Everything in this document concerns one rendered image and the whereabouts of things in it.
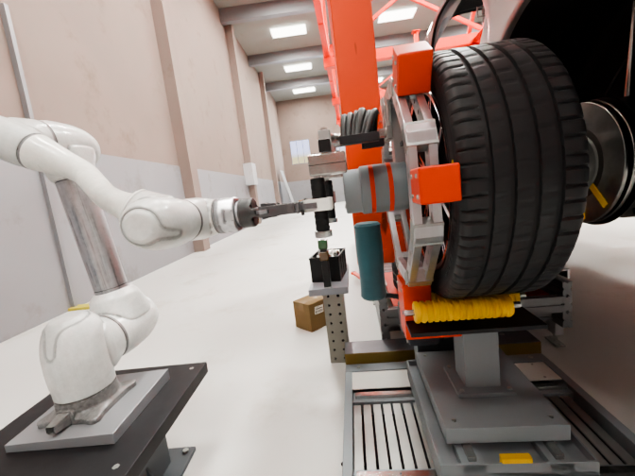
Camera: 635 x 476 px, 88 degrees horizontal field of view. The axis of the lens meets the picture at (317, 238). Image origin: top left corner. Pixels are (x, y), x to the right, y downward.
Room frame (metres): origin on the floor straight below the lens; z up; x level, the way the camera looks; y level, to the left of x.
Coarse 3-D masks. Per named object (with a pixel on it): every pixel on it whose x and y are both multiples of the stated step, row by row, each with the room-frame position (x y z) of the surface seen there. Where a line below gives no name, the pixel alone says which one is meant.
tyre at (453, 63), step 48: (480, 48) 0.77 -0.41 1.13; (528, 48) 0.73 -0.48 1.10; (480, 96) 0.67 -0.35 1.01; (528, 96) 0.65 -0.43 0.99; (576, 96) 0.63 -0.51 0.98; (480, 144) 0.63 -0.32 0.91; (528, 144) 0.62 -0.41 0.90; (576, 144) 0.61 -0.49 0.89; (480, 192) 0.63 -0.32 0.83; (528, 192) 0.62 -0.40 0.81; (576, 192) 0.61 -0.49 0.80; (480, 240) 0.65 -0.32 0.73; (528, 240) 0.64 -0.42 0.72; (576, 240) 0.64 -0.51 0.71; (432, 288) 0.95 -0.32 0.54; (480, 288) 0.75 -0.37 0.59; (528, 288) 0.76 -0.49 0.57
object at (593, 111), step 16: (592, 112) 0.85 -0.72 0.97; (608, 112) 0.80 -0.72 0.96; (592, 128) 0.85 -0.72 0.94; (608, 128) 0.80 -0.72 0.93; (624, 128) 0.78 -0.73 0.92; (592, 144) 0.85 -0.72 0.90; (608, 144) 0.80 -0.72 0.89; (624, 144) 0.76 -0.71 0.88; (592, 160) 0.84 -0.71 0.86; (608, 160) 0.80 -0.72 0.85; (624, 160) 0.76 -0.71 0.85; (592, 176) 0.84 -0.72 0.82; (608, 176) 0.80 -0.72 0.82; (624, 176) 0.76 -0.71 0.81; (608, 192) 0.80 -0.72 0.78; (624, 192) 0.78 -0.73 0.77; (592, 208) 0.85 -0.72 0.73; (608, 208) 0.80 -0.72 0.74
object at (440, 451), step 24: (408, 360) 1.21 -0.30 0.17; (432, 408) 0.95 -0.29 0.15; (432, 432) 0.85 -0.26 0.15; (432, 456) 0.81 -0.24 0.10; (456, 456) 0.76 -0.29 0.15; (480, 456) 0.73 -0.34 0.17; (504, 456) 0.71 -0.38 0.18; (528, 456) 0.70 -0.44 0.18; (552, 456) 0.71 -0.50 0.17; (576, 456) 0.72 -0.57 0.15
